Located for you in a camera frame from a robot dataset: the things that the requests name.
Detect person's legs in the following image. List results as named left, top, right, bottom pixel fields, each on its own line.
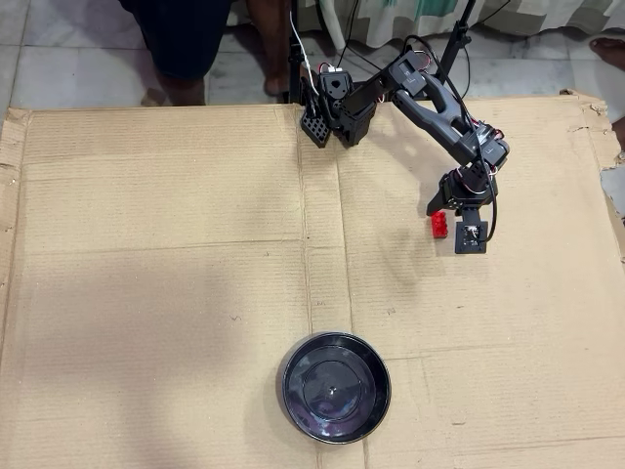
left=119, top=0, right=235, bottom=82

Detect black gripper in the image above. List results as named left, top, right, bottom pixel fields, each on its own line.
left=428, top=165, right=500, bottom=216

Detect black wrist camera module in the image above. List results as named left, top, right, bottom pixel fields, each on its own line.
left=454, top=208, right=489, bottom=256

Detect white cable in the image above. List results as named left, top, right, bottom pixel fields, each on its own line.
left=288, top=0, right=313, bottom=69

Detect bare person leg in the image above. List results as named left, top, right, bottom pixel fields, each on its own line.
left=141, top=70, right=207, bottom=107
left=245, top=0, right=293, bottom=97

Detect black round plastic bin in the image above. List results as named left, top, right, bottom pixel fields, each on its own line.
left=281, top=331, right=393, bottom=445

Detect black robot base with clamp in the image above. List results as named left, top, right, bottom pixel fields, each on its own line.
left=298, top=68, right=354, bottom=150

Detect white plastic leg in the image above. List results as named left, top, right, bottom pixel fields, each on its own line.
left=317, top=0, right=346, bottom=51

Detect large flat cardboard sheet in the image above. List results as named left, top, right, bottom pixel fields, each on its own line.
left=0, top=89, right=625, bottom=469

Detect black metal stand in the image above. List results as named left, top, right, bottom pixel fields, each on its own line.
left=287, top=0, right=478, bottom=107

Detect red lego block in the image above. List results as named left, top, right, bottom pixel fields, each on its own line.
left=430, top=211, right=451, bottom=239

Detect bare foot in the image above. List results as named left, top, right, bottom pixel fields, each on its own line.
left=589, top=37, right=625, bottom=68

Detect green white patterned bedsheet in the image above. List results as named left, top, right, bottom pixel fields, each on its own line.
left=227, top=0, right=625, bottom=50

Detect thin black floor cable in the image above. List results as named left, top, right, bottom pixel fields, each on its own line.
left=458, top=41, right=474, bottom=100
left=335, top=0, right=390, bottom=70

